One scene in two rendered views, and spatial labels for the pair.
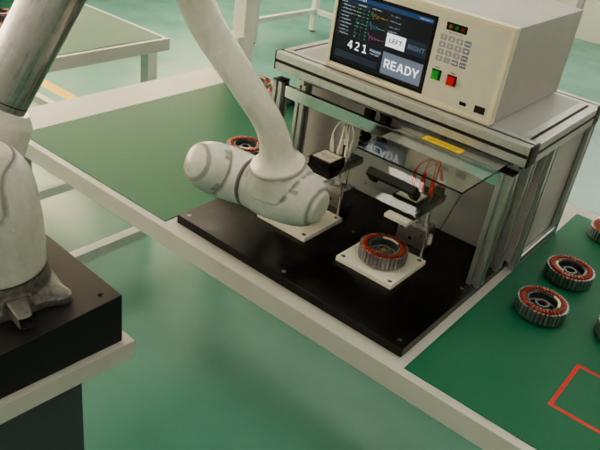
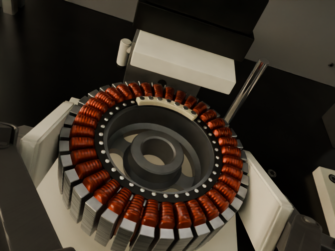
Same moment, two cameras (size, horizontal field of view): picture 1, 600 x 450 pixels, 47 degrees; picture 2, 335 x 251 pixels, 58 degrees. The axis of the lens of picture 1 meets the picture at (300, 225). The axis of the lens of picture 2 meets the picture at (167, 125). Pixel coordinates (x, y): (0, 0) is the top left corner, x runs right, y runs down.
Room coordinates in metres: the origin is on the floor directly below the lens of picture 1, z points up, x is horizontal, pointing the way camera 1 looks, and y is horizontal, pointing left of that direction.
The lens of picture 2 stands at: (1.38, 0.09, 0.97)
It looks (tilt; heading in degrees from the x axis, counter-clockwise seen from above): 45 degrees down; 314
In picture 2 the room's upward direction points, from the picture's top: 23 degrees clockwise
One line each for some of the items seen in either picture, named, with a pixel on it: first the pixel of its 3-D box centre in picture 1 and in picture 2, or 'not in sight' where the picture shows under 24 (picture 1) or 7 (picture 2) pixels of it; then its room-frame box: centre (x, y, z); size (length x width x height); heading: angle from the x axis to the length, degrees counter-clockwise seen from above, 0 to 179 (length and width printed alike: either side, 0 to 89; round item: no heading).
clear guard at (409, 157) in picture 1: (430, 167); not in sight; (1.30, -0.25, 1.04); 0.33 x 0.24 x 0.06; 145
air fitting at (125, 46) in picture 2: not in sight; (123, 54); (1.60, -0.04, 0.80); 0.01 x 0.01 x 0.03; 55
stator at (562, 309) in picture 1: (541, 305); not in sight; (1.26, -0.55, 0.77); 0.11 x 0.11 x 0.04
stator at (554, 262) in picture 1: (569, 272); not in sight; (1.41, -0.65, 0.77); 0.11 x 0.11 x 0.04
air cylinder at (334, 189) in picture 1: (336, 192); (167, 62); (1.59, -0.08, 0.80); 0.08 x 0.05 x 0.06; 55
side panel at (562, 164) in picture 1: (549, 193); not in sight; (1.54, -0.59, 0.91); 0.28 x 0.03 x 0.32; 145
